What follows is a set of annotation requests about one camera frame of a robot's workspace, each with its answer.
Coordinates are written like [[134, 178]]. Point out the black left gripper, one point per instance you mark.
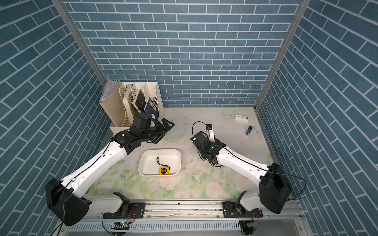
[[162, 131]]

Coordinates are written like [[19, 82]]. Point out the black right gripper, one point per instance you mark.
[[216, 142]]

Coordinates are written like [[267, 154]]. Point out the yellow black tape measure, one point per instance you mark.
[[163, 169]]

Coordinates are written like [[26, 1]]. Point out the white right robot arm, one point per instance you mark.
[[274, 186]]

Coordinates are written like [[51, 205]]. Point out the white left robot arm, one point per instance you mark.
[[66, 197]]

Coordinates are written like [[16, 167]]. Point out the white plastic storage box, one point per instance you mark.
[[160, 162]]

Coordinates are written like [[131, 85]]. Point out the dark blue book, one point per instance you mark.
[[151, 107]]

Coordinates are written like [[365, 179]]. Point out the black cover book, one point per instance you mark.
[[139, 101]]

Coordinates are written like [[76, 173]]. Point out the white yellow book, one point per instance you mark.
[[130, 111]]

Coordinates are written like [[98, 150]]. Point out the cream desktop file organizer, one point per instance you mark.
[[114, 108]]

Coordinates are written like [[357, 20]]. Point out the white rectangular plastic case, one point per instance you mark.
[[241, 118]]

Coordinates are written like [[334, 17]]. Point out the blue glue stick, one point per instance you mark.
[[249, 130]]

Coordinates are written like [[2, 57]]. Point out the stack of papers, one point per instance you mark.
[[107, 89]]

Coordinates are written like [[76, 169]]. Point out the green circuit board right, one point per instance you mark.
[[252, 225]]

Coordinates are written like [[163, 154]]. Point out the white perforated cable duct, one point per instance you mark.
[[155, 226]]

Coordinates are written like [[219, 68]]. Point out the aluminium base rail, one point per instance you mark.
[[290, 222]]

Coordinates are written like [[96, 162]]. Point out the aluminium corner post left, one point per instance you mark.
[[79, 39]]

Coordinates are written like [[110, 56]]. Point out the aluminium corner post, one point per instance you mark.
[[79, 39], [299, 14]]

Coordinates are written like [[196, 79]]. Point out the aluminium corner post right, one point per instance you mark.
[[299, 14]]

